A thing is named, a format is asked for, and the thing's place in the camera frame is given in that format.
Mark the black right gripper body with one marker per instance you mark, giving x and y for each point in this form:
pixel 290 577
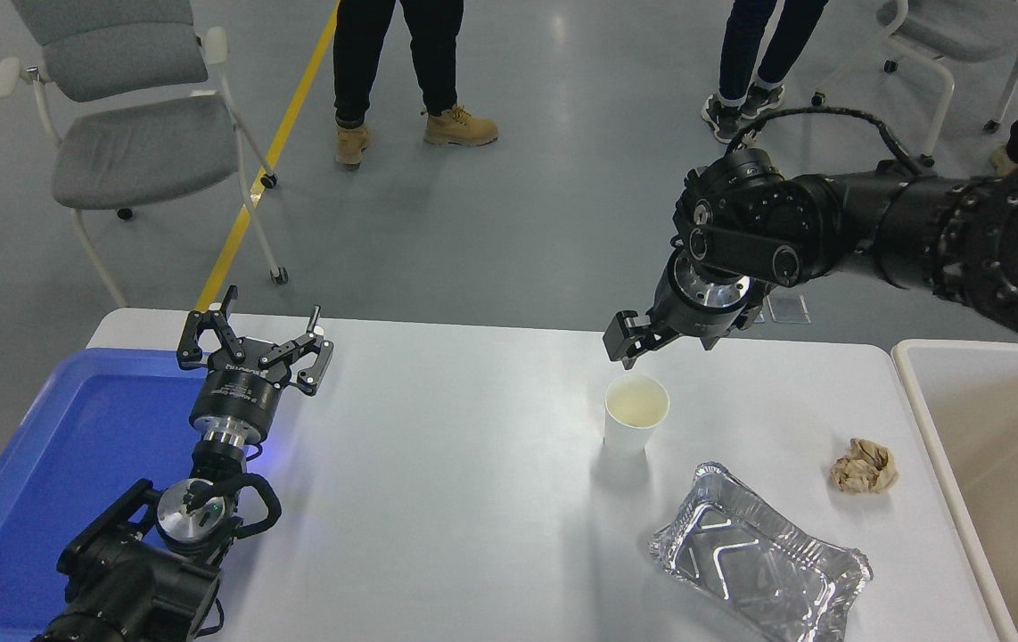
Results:
pixel 687 319

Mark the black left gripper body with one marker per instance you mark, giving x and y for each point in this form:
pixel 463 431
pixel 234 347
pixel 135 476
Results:
pixel 237 392

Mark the white paper cup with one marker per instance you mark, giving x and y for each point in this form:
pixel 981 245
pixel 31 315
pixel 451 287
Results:
pixel 634 415

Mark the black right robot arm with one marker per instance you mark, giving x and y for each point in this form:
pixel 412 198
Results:
pixel 874 214

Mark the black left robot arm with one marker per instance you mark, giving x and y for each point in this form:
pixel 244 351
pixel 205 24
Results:
pixel 143 580

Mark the metal floor plate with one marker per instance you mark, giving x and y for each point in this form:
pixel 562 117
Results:
pixel 790 308

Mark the blue plastic tray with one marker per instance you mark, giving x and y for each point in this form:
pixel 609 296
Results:
pixel 72 446

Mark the grey chair with armrests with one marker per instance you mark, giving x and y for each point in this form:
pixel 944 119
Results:
pixel 143 143

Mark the crumpled tan paper ball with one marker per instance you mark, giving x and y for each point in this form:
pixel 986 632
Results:
pixel 866 465

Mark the silver foil tray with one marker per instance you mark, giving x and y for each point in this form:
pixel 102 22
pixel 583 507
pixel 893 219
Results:
pixel 759 562

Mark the person with dark sneakers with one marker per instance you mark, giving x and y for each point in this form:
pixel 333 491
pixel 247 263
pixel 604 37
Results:
pixel 745 45

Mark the large pale bin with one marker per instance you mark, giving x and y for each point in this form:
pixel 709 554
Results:
pixel 1008 464

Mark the grey chair on castors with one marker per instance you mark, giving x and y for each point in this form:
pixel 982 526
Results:
pixel 972 27

